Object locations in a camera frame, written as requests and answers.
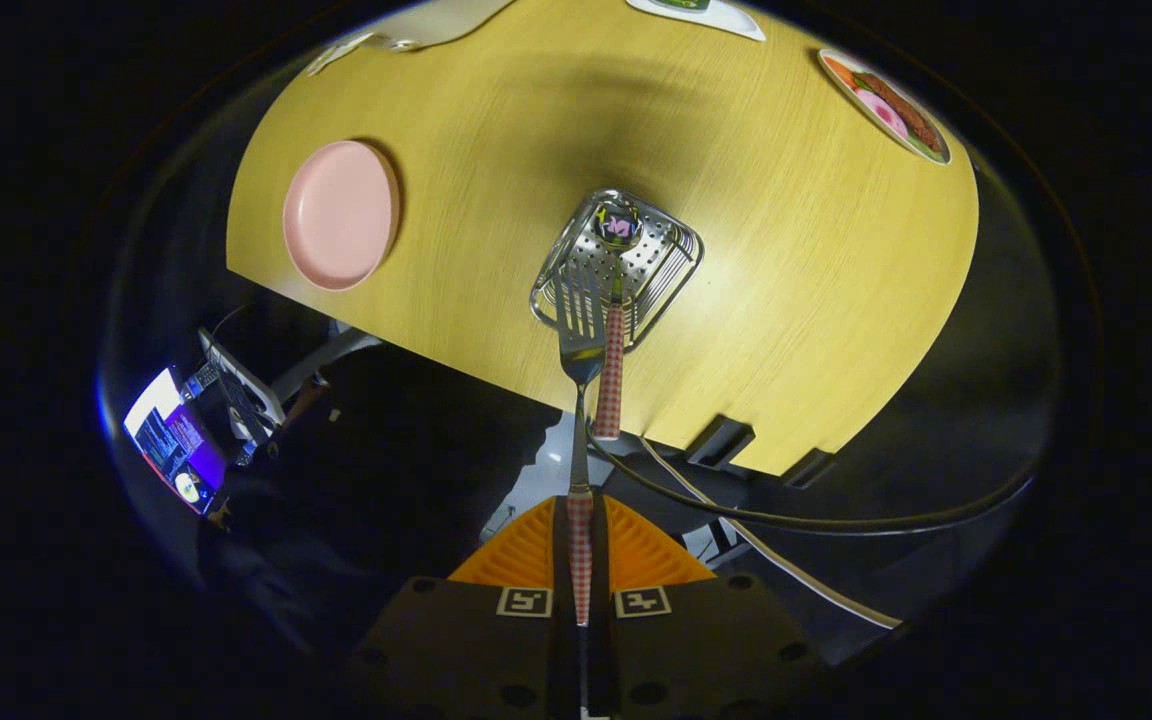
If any white square coaster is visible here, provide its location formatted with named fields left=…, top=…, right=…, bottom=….
left=626, top=0, right=767, bottom=42

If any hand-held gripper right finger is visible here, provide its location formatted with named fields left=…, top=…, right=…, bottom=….
left=591, top=495, right=822, bottom=720

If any open laptop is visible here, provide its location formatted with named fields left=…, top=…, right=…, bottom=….
left=123, top=367, right=229, bottom=516

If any white toaster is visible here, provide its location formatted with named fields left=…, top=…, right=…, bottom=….
left=361, top=0, right=517, bottom=53

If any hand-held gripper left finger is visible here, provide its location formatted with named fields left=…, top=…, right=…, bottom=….
left=351, top=495, right=577, bottom=720

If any black table bracket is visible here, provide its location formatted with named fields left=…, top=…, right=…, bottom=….
left=686, top=416, right=757, bottom=468
left=781, top=449, right=837, bottom=488

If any white cable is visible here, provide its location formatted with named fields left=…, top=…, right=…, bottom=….
left=641, top=437, right=902, bottom=631

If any oval plate of food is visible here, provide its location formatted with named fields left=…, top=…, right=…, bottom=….
left=817, top=48, right=953, bottom=166

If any black cable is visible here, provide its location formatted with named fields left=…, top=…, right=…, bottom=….
left=586, top=420, right=1037, bottom=534

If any square metal drain tray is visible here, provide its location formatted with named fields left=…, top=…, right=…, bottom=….
left=530, top=188, right=705, bottom=353

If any pink round plate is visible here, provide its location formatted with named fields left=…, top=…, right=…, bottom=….
left=283, top=140, right=402, bottom=292

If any checked handle metal spoon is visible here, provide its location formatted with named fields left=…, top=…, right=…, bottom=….
left=591, top=200, right=645, bottom=442

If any checked handle metal fork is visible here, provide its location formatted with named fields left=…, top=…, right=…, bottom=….
left=553, top=262, right=609, bottom=629

